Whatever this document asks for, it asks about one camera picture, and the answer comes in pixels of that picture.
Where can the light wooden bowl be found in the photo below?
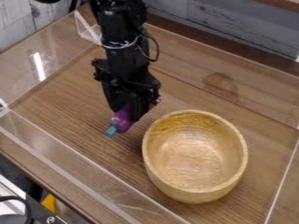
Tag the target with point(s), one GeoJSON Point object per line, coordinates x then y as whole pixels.
{"type": "Point", "coordinates": [196, 155]}

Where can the yellow and black equipment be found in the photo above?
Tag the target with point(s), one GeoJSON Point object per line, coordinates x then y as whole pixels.
{"type": "Point", "coordinates": [42, 208]}

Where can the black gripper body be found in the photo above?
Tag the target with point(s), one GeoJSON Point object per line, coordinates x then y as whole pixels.
{"type": "Point", "coordinates": [126, 67]}

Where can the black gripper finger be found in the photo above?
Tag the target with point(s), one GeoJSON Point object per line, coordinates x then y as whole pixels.
{"type": "Point", "coordinates": [117, 95]}
{"type": "Point", "coordinates": [141, 104]}

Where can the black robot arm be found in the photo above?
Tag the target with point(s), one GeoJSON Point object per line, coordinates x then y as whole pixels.
{"type": "Point", "coordinates": [122, 18]}

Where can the purple toy eggplant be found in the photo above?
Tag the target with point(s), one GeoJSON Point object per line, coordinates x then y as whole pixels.
{"type": "Point", "coordinates": [122, 121]}

